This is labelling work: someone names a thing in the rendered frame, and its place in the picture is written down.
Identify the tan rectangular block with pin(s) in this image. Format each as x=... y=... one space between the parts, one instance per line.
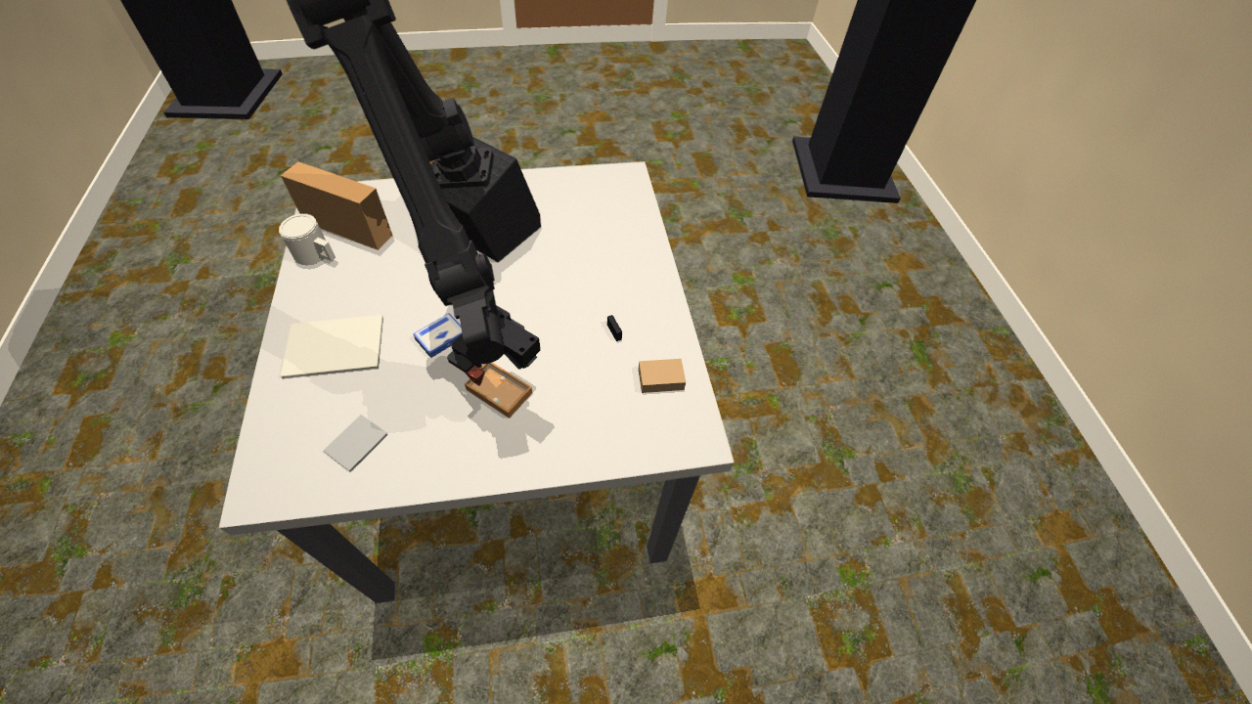
x=661 y=375

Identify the wooden ball-in-hole puzzle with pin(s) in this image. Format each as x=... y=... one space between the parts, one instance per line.
x=501 y=390

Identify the beige flat square board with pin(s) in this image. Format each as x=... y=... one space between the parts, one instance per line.
x=333 y=346

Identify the tan rectangular box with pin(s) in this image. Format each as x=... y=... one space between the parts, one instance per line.
x=341 y=206

